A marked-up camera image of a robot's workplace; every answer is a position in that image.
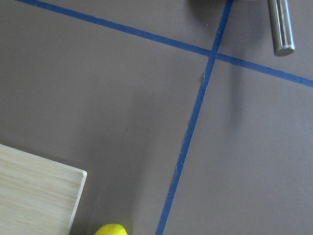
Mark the yellow lemon near board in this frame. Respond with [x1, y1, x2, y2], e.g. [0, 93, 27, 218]
[95, 224, 128, 235]

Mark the wooden cutting board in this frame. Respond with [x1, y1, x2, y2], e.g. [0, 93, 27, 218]
[0, 145, 87, 235]

